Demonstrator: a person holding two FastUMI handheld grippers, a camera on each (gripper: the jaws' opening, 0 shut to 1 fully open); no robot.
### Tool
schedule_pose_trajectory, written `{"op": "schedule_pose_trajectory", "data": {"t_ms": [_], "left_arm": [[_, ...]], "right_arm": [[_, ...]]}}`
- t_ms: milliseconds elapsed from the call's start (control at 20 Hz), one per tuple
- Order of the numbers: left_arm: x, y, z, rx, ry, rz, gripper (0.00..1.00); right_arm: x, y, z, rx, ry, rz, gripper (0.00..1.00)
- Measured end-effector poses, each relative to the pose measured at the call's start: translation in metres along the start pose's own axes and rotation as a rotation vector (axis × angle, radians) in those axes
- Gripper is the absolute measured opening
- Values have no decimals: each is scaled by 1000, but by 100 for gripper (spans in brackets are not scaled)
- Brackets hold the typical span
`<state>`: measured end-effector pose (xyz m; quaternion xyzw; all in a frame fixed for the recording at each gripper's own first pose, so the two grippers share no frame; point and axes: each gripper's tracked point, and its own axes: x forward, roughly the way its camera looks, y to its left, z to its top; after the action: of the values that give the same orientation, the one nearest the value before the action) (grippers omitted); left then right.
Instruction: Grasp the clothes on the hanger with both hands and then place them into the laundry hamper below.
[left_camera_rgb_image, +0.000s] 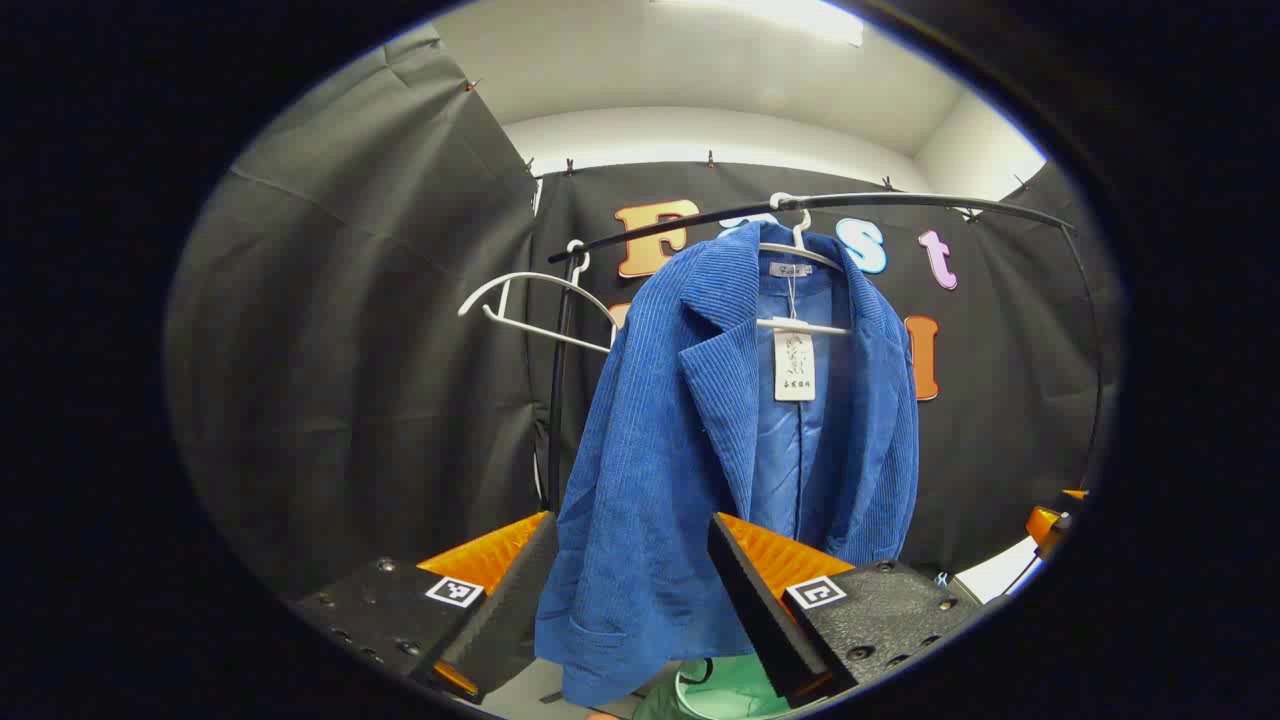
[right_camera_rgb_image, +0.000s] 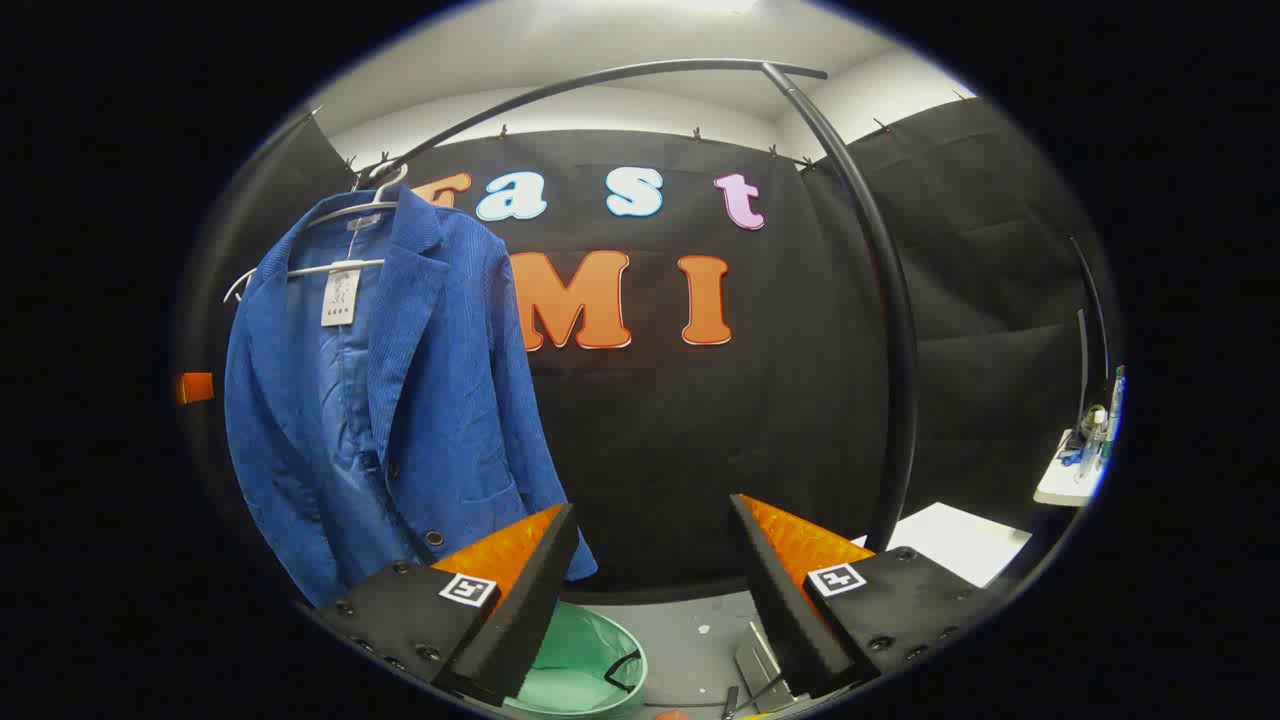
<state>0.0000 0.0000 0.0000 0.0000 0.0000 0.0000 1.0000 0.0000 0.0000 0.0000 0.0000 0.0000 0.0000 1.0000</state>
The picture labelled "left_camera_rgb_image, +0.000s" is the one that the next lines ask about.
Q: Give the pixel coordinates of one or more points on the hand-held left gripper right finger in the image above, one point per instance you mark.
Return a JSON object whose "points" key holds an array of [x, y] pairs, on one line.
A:
{"points": [[760, 610]]}

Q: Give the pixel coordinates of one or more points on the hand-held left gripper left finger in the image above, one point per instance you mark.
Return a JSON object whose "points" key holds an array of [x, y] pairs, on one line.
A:
{"points": [[510, 610]]}

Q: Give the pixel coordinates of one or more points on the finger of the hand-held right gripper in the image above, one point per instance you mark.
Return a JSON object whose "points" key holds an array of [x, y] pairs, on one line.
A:
{"points": [[1042, 522]]}

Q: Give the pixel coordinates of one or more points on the green laundry hamper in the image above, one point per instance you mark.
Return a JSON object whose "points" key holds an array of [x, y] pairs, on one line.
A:
{"points": [[730, 690]]}

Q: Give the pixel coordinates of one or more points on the white plastic hanger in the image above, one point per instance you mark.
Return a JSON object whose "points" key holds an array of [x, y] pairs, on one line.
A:
{"points": [[800, 327], [560, 337]]}

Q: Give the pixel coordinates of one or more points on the black clothes rack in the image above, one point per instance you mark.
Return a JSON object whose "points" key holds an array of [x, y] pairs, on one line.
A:
{"points": [[900, 200]]}

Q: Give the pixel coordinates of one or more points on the white metal cabinet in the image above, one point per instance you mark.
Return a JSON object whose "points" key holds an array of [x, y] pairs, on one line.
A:
{"points": [[1000, 575]]}

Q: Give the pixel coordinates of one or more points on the white paper garment tag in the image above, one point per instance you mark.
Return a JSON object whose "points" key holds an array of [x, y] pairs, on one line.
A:
{"points": [[795, 370]]}

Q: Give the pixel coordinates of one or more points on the black backdrop cloth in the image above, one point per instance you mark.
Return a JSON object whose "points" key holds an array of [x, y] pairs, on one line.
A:
{"points": [[350, 350]]}

